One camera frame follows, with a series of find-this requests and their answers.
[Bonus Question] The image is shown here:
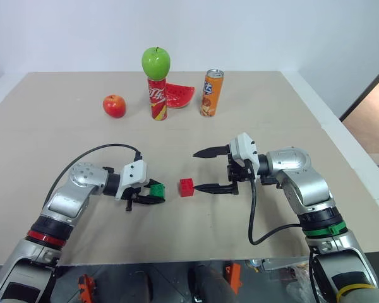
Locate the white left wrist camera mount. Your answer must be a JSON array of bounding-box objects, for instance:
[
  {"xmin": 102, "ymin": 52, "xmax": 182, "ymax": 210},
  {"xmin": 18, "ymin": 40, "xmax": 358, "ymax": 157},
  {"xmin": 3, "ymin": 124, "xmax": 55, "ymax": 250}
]
[{"xmin": 115, "ymin": 160, "xmax": 149, "ymax": 201}]

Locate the watermelon slice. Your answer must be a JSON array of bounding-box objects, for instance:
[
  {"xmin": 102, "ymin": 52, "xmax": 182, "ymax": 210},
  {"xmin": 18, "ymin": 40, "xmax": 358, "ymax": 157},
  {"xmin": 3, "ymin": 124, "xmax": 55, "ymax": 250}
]
[{"xmin": 165, "ymin": 82, "xmax": 196, "ymax": 109}]

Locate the dark rounded shape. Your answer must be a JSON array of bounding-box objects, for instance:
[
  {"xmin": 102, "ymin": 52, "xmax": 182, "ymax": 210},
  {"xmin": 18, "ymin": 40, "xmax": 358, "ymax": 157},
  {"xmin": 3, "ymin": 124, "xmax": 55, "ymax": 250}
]
[{"xmin": 188, "ymin": 263, "xmax": 241, "ymax": 303}]

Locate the green toy brick cube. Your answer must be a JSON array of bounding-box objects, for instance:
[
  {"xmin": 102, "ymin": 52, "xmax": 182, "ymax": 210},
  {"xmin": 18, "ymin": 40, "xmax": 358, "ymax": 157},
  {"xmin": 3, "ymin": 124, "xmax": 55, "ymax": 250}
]
[{"xmin": 150, "ymin": 183, "xmax": 166, "ymax": 200}]

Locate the orange clamp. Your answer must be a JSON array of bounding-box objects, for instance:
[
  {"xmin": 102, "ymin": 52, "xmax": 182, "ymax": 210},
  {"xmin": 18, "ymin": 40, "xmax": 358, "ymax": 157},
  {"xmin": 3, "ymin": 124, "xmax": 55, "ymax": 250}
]
[
  {"xmin": 225, "ymin": 261, "xmax": 242, "ymax": 293},
  {"xmin": 78, "ymin": 273, "xmax": 97, "ymax": 303}
]

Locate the red apple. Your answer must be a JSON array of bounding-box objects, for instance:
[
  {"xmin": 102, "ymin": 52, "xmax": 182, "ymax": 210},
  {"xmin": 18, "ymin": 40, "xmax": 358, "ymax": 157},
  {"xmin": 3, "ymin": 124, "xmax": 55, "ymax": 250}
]
[{"xmin": 102, "ymin": 94, "xmax": 127, "ymax": 119}]

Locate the silver metal bracket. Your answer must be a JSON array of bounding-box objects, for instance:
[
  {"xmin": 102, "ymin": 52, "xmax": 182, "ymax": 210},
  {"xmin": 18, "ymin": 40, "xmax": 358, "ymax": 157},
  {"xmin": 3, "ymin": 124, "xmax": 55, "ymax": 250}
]
[{"xmin": 248, "ymin": 256, "xmax": 310, "ymax": 273}]

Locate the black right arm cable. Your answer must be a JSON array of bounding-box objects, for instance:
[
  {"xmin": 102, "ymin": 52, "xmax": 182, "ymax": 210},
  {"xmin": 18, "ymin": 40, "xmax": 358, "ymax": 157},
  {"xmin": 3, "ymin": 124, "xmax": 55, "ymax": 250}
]
[{"xmin": 246, "ymin": 159, "xmax": 303, "ymax": 246}]

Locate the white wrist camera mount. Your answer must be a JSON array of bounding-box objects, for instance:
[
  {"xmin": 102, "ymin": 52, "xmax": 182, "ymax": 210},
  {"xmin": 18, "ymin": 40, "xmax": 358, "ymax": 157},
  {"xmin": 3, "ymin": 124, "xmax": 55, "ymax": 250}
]
[
  {"xmin": 115, "ymin": 160, "xmax": 149, "ymax": 201},
  {"xmin": 229, "ymin": 132, "xmax": 260, "ymax": 173}
]

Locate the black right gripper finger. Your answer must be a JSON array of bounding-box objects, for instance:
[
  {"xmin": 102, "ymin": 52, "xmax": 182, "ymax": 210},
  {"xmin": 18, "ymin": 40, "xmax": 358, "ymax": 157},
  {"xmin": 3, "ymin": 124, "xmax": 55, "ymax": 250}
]
[
  {"xmin": 194, "ymin": 182, "xmax": 239, "ymax": 196},
  {"xmin": 192, "ymin": 144, "xmax": 232, "ymax": 159}
]

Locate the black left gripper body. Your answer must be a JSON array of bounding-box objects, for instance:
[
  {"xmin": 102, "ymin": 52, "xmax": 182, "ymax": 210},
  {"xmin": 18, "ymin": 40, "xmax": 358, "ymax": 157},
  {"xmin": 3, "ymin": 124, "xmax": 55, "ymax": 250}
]
[{"xmin": 122, "ymin": 181, "xmax": 153, "ymax": 213}]

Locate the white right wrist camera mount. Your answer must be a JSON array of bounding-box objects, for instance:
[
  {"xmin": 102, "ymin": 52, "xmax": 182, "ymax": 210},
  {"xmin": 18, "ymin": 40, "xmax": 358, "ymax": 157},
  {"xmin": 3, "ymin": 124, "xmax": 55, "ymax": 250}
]
[{"xmin": 229, "ymin": 132, "xmax": 260, "ymax": 173}]

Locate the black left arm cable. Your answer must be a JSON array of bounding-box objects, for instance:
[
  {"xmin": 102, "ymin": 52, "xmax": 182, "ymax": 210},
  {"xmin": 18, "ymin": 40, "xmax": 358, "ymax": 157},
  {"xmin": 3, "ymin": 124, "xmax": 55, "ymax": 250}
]
[{"xmin": 43, "ymin": 143, "xmax": 145, "ymax": 203}]

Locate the red toy brick cube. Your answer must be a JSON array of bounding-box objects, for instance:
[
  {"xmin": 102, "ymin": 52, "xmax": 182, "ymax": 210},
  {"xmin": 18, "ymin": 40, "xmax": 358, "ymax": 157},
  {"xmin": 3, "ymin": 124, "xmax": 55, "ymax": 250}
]
[{"xmin": 179, "ymin": 178, "xmax": 195, "ymax": 198}]

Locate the orange drink can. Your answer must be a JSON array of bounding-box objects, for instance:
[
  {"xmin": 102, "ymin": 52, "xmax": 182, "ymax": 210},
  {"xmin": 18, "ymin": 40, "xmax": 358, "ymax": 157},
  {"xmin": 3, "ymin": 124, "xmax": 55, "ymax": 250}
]
[{"xmin": 200, "ymin": 69, "xmax": 225, "ymax": 117}]

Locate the green apple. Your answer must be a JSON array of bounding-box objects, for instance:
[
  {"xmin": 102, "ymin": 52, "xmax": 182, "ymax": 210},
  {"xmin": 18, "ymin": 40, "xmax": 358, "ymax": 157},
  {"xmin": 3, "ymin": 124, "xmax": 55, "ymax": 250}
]
[{"xmin": 141, "ymin": 46, "xmax": 172, "ymax": 80}]

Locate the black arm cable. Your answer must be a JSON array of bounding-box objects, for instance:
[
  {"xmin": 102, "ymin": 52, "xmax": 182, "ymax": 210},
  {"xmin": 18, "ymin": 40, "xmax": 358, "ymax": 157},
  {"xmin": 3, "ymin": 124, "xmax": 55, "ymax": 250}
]
[
  {"xmin": 246, "ymin": 159, "xmax": 303, "ymax": 246},
  {"xmin": 43, "ymin": 143, "xmax": 145, "ymax": 203}
]

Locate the red soda can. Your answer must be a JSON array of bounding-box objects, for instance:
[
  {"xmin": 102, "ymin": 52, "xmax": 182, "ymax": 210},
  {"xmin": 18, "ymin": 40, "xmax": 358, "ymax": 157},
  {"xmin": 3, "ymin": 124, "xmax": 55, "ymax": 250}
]
[{"xmin": 147, "ymin": 75, "xmax": 169, "ymax": 122}]

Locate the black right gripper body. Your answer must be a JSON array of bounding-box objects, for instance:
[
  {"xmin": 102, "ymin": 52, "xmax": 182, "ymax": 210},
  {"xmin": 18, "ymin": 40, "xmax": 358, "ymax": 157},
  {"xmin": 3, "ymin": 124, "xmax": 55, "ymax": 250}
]
[{"xmin": 226, "ymin": 153, "xmax": 256, "ymax": 189}]

